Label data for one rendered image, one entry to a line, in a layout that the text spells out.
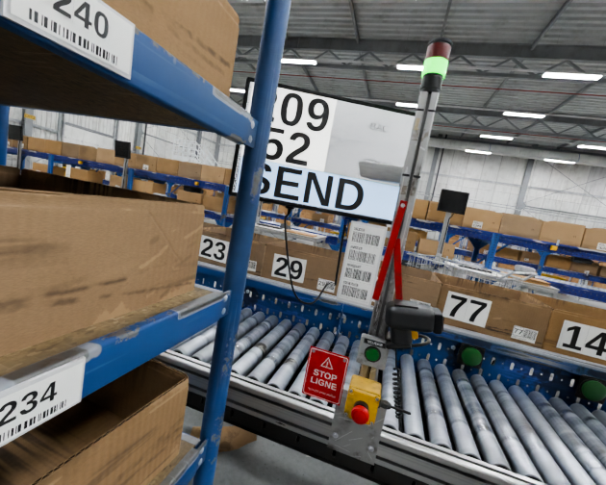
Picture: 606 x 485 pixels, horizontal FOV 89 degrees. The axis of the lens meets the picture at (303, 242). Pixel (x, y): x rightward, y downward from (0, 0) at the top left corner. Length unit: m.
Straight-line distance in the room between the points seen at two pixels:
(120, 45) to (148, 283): 0.19
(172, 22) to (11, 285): 0.22
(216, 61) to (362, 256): 0.53
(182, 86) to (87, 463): 0.30
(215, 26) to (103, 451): 0.39
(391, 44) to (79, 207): 14.27
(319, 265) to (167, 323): 1.14
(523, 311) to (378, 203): 0.82
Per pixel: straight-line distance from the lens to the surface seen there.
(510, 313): 1.45
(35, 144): 10.87
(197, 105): 0.28
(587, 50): 15.17
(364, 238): 0.74
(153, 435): 0.41
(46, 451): 0.49
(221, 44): 0.37
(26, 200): 0.24
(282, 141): 0.83
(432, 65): 0.81
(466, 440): 1.02
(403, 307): 0.71
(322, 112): 0.86
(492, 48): 14.49
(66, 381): 0.24
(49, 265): 0.26
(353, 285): 0.76
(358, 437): 0.91
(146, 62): 0.24
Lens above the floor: 1.26
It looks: 7 degrees down
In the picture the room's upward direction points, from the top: 10 degrees clockwise
